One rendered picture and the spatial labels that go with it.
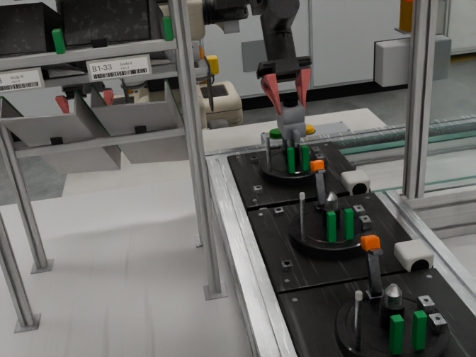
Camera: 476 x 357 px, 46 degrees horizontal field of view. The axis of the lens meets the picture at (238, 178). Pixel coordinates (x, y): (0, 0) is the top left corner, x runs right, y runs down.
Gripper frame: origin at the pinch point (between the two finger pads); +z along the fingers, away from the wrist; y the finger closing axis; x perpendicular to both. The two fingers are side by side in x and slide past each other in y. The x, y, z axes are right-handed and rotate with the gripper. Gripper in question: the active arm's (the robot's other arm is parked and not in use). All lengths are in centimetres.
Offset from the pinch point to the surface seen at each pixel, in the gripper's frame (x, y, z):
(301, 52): 287, 80, -115
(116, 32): -26.0, -29.3, -8.2
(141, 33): -26.5, -25.8, -7.5
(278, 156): 9.6, -2.3, 7.2
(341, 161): 8.5, 10.3, 10.5
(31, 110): 296, -119, -101
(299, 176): 1.1, -0.6, 13.2
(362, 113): 58, 34, -10
